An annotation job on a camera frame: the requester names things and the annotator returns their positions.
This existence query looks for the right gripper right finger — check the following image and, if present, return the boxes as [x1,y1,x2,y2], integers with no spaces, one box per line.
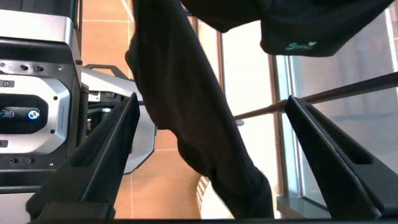
[284,95,398,218]

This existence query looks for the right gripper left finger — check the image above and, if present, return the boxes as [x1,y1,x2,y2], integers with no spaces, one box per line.
[25,92,141,218]

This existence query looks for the black garment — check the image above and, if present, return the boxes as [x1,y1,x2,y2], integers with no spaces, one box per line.
[180,0,396,58]
[125,0,275,219]

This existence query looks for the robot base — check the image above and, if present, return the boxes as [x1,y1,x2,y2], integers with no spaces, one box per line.
[0,0,157,224]

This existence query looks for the black clothes rack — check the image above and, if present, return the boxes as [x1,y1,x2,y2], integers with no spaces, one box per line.
[233,71,398,121]

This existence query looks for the white laundry basket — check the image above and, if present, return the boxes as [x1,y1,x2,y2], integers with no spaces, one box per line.
[195,175,236,219]

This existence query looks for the window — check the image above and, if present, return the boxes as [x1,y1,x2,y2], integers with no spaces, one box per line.
[269,0,398,219]

